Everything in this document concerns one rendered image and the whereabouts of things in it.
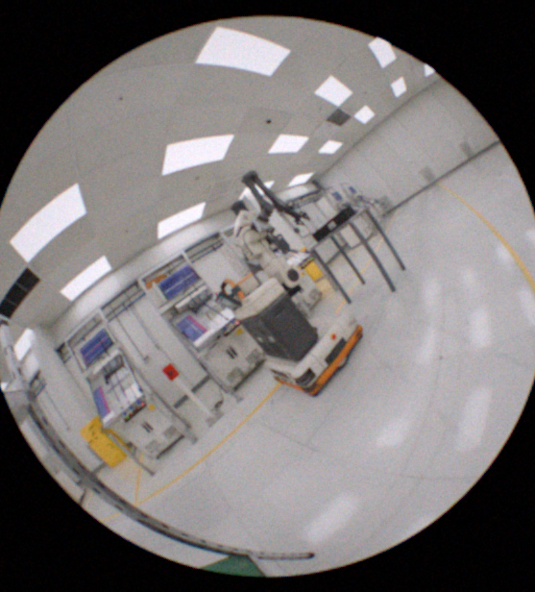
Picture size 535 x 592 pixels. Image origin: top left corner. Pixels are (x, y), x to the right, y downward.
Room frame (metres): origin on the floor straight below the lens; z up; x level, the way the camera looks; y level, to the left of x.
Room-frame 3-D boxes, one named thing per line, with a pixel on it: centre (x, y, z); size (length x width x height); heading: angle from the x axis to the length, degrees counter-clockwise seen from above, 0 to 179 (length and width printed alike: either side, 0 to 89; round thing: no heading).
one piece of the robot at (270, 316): (1.48, 0.07, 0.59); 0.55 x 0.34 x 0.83; 24
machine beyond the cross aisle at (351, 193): (6.02, -4.53, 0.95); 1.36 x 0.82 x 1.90; 32
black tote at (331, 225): (1.96, -1.02, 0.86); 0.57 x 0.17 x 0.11; 23
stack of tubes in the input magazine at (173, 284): (2.51, 0.81, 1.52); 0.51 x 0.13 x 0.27; 122
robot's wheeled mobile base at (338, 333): (1.52, -0.01, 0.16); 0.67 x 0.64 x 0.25; 114
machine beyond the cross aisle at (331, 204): (5.26, -3.29, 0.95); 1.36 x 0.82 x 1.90; 32
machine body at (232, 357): (2.58, 0.93, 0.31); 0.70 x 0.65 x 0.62; 122
